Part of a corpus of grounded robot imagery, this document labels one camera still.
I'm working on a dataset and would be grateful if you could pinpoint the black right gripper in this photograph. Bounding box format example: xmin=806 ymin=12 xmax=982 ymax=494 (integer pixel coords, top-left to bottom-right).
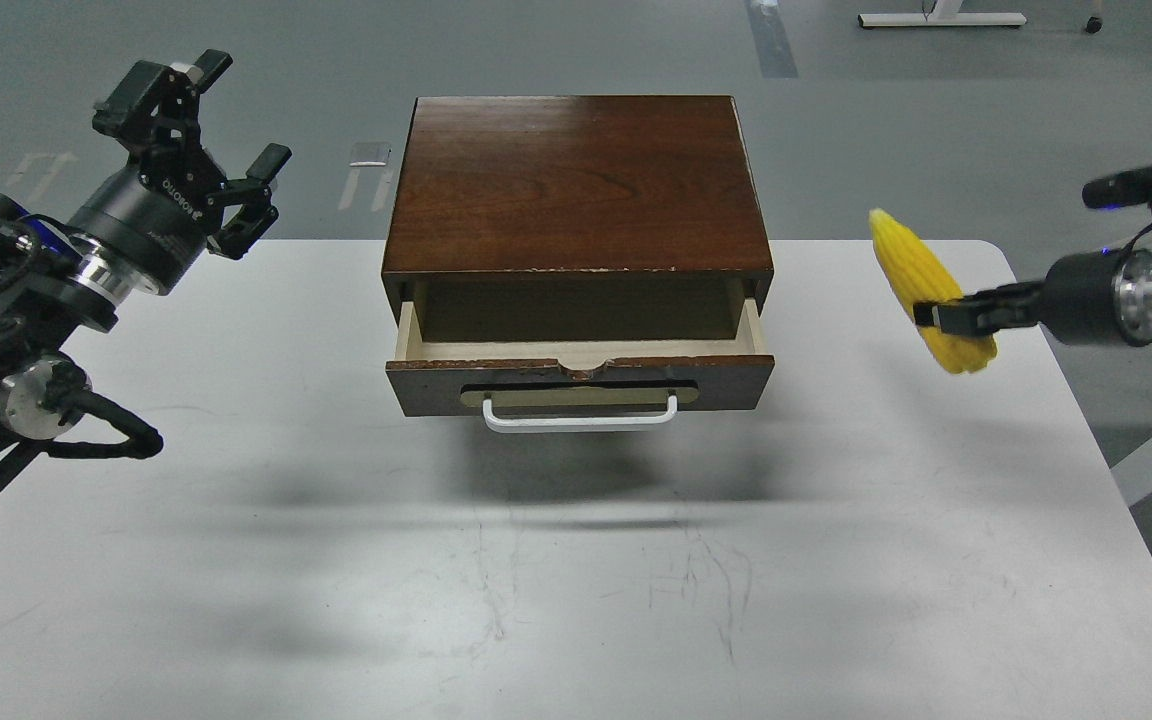
xmin=914 ymin=249 xmax=1152 ymax=347

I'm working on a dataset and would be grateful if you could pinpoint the white desk leg base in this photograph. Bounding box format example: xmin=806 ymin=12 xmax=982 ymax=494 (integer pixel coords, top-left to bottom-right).
xmin=856 ymin=1 xmax=1028 ymax=29

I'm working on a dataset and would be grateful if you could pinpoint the yellow corn cob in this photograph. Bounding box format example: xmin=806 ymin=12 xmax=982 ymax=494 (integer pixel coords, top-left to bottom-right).
xmin=867 ymin=209 xmax=996 ymax=376

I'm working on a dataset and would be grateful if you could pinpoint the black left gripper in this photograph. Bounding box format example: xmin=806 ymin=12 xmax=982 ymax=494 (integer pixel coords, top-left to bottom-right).
xmin=68 ymin=50 xmax=291 ymax=295

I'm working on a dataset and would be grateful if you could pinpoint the wooden drawer with white handle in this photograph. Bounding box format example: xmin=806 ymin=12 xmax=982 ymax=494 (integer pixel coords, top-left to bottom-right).
xmin=387 ymin=274 xmax=774 ymax=418

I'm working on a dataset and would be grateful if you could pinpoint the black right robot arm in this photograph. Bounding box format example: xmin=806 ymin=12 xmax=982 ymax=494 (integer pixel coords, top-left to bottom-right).
xmin=914 ymin=165 xmax=1152 ymax=347

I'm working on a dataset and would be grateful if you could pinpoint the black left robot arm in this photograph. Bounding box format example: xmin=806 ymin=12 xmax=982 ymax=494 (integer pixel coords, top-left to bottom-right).
xmin=0 ymin=50 xmax=291 ymax=493

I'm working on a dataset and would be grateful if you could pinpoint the dark wooden drawer cabinet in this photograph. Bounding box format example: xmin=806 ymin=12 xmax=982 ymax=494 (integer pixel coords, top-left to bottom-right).
xmin=380 ymin=94 xmax=774 ymax=313

